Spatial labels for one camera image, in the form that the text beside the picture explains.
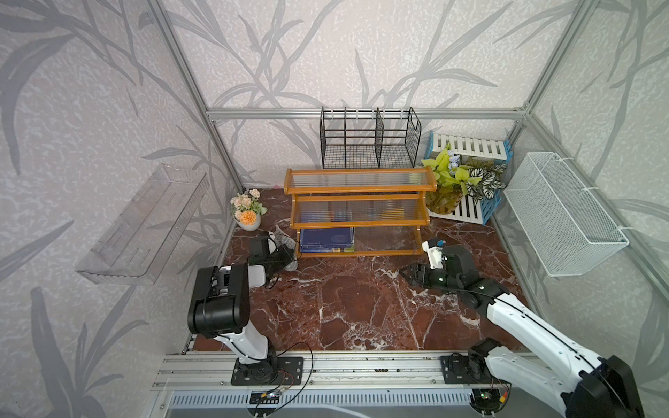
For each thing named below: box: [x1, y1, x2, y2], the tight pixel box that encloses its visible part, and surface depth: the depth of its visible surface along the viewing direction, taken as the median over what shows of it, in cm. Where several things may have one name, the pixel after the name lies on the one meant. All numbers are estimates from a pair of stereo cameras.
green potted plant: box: [421, 143, 482, 215], surface depth 95 cm
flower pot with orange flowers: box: [229, 188, 268, 232], surface depth 101 cm
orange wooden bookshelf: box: [283, 166, 438, 258], surface depth 102 cm
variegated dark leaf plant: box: [465, 157, 508, 205], surface depth 91 cm
